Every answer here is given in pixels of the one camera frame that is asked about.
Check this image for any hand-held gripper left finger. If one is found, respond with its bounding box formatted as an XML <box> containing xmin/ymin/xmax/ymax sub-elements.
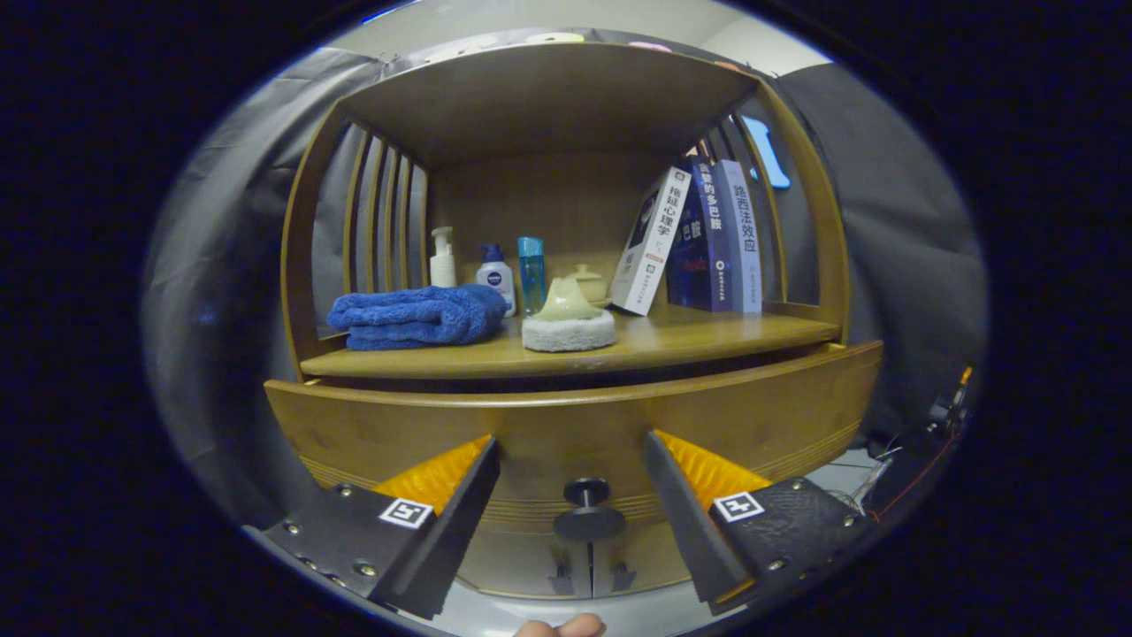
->
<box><xmin>243</xmin><ymin>435</ymin><xmax>501</xmax><ymax>622</ymax></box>

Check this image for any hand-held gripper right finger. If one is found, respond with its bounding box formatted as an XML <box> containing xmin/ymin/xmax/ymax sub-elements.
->
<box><xmin>644</xmin><ymin>431</ymin><xmax>885</xmax><ymax>616</ymax></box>

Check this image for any wooden drawer with black knob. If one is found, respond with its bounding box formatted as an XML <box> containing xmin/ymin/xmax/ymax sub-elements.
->
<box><xmin>264</xmin><ymin>341</ymin><xmax>885</xmax><ymax>545</ymax></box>

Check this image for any pale green scrub brush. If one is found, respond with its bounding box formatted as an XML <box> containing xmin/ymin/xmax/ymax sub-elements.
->
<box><xmin>521</xmin><ymin>277</ymin><xmax>617</xmax><ymax>353</ymax></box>

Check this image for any wooden cabinet door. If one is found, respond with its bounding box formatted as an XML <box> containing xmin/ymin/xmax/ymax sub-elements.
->
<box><xmin>460</xmin><ymin>526</ymin><xmax>592</xmax><ymax>599</ymax></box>
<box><xmin>591</xmin><ymin>522</ymin><xmax>700</xmax><ymax>595</ymax></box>

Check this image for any wooden countertop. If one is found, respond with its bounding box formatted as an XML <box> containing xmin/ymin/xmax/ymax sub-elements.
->
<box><xmin>299</xmin><ymin>305</ymin><xmax>841</xmax><ymax>381</ymax></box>

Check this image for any wooden cabinet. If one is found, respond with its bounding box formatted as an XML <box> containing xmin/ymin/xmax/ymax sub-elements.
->
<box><xmin>279</xmin><ymin>42</ymin><xmax>852</xmax><ymax>601</ymax></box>

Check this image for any folded blue towel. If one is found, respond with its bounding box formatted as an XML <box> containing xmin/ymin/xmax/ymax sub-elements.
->
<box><xmin>326</xmin><ymin>284</ymin><xmax>509</xmax><ymax>351</ymax></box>

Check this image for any white bottle with blue cap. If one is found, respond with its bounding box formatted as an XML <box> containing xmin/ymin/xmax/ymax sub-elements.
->
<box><xmin>476</xmin><ymin>244</ymin><xmax>517</xmax><ymax>318</ymax></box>

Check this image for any beige lidded tea cup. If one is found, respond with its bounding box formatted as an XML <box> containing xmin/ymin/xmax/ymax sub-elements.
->
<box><xmin>566</xmin><ymin>264</ymin><xmax>611</xmax><ymax>309</ymax></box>

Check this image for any white pump bottle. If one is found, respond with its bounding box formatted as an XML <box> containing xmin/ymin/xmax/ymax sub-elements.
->
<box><xmin>429</xmin><ymin>226</ymin><xmax>458</xmax><ymax>288</ymax></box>

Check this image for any clear blue bottle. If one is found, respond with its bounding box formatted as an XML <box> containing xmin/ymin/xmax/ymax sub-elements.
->
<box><xmin>517</xmin><ymin>236</ymin><xmax>547</xmax><ymax>317</ymax></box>

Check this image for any dark blue book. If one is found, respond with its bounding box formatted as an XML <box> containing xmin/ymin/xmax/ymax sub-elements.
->
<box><xmin>665</xmin><ymin>157</ymin><xmax>735</xmax><ymax>312</ymax></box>

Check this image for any white book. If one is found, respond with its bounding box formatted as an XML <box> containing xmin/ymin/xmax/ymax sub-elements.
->
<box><xmin>610</xmin><ymin>166</ymin><xmax>693</xmax><ymax>317</ymax></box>

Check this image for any pale blue book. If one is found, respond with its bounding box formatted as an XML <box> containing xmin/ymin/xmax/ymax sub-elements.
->
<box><xmin>712</xmin><ymin>159</ymin><xmax>763</xmax><ymax>315</ymax></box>

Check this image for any black device with orange tip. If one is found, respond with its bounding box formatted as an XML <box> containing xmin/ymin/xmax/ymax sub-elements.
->
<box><xmin>924</xmin><ymin>367</ymin><xmax>974</xmax><ymax>434</ymax></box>

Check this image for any black backdrop cloth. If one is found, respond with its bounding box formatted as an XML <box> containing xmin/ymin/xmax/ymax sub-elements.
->
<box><xmin>141</xmin><ymin>27</ymin><xmax>990</xmax><ymax>532</ymax></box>

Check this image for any red cable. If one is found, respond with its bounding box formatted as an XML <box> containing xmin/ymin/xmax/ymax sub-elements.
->
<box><xmin>871</xmin><ymin>434</ymin><xmax>960</xmax><ymax>523</ymax></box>

